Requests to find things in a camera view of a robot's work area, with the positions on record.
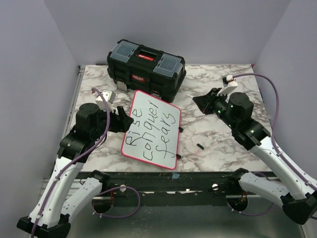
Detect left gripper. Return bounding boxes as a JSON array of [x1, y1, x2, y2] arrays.
[[92, 104, 134, 139]]

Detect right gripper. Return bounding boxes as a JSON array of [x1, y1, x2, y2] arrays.
[[193, 88, 237, 129]]

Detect pink framed whiteboard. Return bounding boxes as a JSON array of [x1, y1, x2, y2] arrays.
[[121, 90, 181, 170]]

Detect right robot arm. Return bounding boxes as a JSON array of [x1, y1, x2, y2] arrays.
[[193, 88, 317, 225]]

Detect black plastic toolbox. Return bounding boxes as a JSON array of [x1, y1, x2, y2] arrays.
[[107, 39, 186, 103]]

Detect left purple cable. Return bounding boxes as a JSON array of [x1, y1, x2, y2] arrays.
[[31, 87, 141, 238]]

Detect purple cable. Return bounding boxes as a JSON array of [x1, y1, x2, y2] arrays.
[[31, 87, 141, 238], [227, 73, 317, 220]]

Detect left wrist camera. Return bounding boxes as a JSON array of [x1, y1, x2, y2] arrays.
[[93, 90, 116, 112]]

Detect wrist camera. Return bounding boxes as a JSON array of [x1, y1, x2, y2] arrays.
[[217, 75, 238, 96], [93, 90, 116, 112]]

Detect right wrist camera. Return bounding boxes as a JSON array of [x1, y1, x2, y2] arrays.
[[217, 75, 238, 96]]

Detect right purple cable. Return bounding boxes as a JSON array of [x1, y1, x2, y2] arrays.
[[227, 73, 317, 220]]

